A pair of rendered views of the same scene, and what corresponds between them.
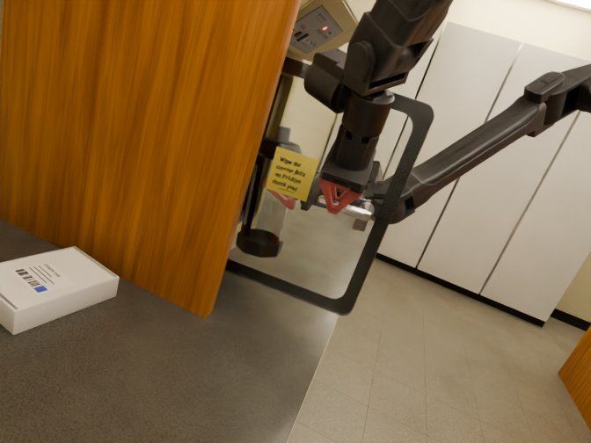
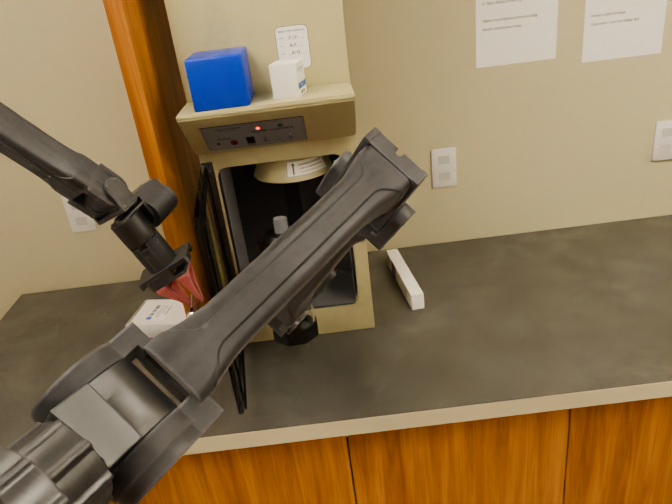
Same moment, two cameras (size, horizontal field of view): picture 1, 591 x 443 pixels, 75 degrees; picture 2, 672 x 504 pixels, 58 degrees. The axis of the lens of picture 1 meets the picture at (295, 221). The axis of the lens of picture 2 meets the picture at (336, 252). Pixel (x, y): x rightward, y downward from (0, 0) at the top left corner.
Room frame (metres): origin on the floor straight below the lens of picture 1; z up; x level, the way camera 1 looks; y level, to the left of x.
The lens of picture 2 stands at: (0.68, -1.05, 1.73)
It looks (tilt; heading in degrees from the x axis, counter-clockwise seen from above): 26 degrees down; 79
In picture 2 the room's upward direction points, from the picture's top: 7 degrees counter-clockwise
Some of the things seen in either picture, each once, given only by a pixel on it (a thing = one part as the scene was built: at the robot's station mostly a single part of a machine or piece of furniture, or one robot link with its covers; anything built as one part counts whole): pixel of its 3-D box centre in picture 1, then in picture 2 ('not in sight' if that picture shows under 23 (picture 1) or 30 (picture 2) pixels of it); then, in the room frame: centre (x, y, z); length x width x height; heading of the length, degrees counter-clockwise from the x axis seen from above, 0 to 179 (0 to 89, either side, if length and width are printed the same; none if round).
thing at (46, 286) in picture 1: (47, 284); (166, 317); (0.50, 0.33, 0.96); 0.16 x 0.12 x 0.04; 157
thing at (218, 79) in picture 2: not in sight; (220, 78); (0.73, 0.09, 1.56); 0.10 x 0.10 x 0.09; 78
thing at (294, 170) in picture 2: not in sight; (291, 157); (0.86, 0.23, 1.34); 0.18 x 0.18 x 0.05
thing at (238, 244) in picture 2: not in sight; (292, 217); (0.84, 0.26, 1.19); 0.26 x 0.24 x 0.35; 168
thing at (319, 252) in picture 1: (306, 192); (221, 285); (0.66, 0.00, 1.19); 0.30 x 0.01 x 0.40; 85
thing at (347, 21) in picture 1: (317, 28); (270, 124); (0.81, 0.08, 1.46); 0.32 x 0.11 x 0.10; 168
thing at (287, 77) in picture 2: not in sight; (288, 78); (0.85, 0.07, 1.54); 0.05 x 0.05 x 0.06; 63
